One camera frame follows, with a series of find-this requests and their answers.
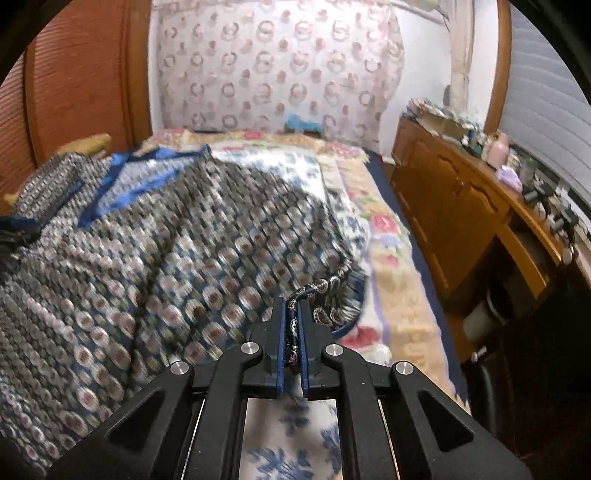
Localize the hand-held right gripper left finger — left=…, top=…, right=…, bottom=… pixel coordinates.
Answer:
left=46, top=296, right=287, bottom=480

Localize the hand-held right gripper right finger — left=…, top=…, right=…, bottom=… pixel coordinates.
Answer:
left=298, top=302, right=532, bottom=480

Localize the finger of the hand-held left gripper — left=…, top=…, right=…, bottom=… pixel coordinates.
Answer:
left=0, top=215, right=41, bottom=232
left=0, top=231, right=37, bottom=250

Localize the navy circle-print garment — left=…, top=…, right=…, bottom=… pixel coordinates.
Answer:
left=0, top=143, right=370, bottom=467

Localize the floral bed blanket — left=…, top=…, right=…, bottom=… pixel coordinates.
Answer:
left=139, top=129, right=467, bottom=402

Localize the navy bed sheet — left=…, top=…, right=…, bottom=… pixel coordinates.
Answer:
left=365, top=148, right=469, bottom=407

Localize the wooden louvered panel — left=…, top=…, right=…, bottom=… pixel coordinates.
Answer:
left=0, top=0, right=153, bottom=204

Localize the white blue-floral cloth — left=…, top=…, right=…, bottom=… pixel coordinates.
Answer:
left=210, top=143, right=370, bottom=480

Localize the white bin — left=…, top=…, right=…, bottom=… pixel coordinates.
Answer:
left=464, top=300, right=509, bottom=342

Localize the wooden dresser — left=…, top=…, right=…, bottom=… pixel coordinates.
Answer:
left=390, top=115, right=578, bottom=333

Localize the teal cloth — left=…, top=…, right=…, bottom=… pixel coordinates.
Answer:
left=285, top=113, right=321, bottom=134

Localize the cardboard box of papers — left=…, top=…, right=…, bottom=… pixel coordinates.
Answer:
left=406, top=97, right=472, bottom=139

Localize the purple packet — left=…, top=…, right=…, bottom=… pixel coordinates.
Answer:
left=496, top=166, right=522, bottom=192

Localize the pink bottle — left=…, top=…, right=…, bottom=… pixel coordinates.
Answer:
left=487, top=131, right=511, bottom=169

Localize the beige tied curtain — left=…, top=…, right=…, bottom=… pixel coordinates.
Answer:
left=450, top=0, right=476, bottom=116

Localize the grey window blind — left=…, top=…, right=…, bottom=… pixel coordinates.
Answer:
left=496, top=0, right=591, bottom=185

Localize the ring-print floral curtain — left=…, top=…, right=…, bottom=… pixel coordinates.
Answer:
left=150, top=0, right=407, bottom=153

